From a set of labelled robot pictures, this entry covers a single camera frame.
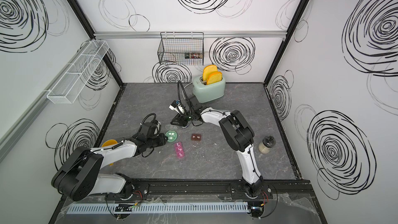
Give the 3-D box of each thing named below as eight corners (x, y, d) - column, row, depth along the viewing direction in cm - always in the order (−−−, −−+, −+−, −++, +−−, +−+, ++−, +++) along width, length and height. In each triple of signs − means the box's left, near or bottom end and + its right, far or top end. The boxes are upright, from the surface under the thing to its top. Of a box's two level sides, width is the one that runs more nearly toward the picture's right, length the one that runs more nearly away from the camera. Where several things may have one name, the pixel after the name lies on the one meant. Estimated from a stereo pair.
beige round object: (259, 153, 87) (265, 146, 79) (257, 144, 91) (262, 136, 82) (269, 153, 87) (277, 146, 79) (267, 144, 91) (273, 136, 82)
